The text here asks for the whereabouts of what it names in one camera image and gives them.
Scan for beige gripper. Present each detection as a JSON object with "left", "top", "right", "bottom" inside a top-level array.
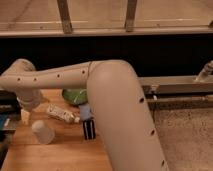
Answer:
[{"left": 16, "top": 89, "right": 42, "bottom": 125}]

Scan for white ceramic cup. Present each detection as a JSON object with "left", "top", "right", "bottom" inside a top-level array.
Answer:
[{"left": 32, "top": 120, "right": 55, "bottom": 144}]

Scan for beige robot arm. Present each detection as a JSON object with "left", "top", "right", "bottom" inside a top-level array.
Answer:
[{"left": 0, "top": 59, "right": 170, "bottom": 171}]

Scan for white tube with label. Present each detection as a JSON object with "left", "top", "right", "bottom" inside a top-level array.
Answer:
[{"left": 46, "top": 105, "right": 80, "bottom": 124}]

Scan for green bowl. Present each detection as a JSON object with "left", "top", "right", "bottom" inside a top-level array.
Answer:
[{"left": 62, "top": 89, "right": 88, "bottom": 105}]

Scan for left wooden post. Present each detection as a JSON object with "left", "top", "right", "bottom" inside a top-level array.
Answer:
[{"left": 57, "top": 0, "right": 73, "bottom": 34}]

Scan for wooden post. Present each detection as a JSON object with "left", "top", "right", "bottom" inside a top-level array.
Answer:
[
  {"left": 57, "top": 0, "right": 73, "bottom": 34},
  {"left": 124, "top": 0, "right": 137, "bottom": 32}
]

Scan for right wooden post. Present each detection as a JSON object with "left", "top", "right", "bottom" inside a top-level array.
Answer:
[{"left": 124, "top": 0, "right": 137, "bottom": 32}]

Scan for grey braided hose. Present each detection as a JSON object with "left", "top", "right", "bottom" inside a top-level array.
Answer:
[{"left": 195, "top": 60, "right": 213, "bottom": 83}]

